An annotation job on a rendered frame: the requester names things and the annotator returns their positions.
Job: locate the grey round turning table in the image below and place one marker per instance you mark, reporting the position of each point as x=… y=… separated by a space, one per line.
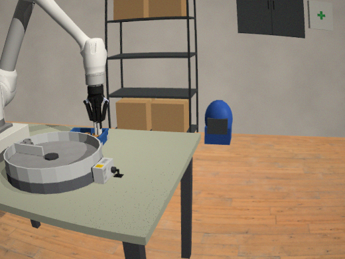
x=70 y=156

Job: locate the blue square tray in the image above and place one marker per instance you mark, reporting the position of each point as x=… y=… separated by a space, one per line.
x=103 y=137

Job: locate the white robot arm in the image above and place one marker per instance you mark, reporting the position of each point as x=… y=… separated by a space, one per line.
x=92 y=50

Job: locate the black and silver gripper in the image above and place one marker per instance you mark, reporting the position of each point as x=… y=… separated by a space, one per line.
x=96 y=114

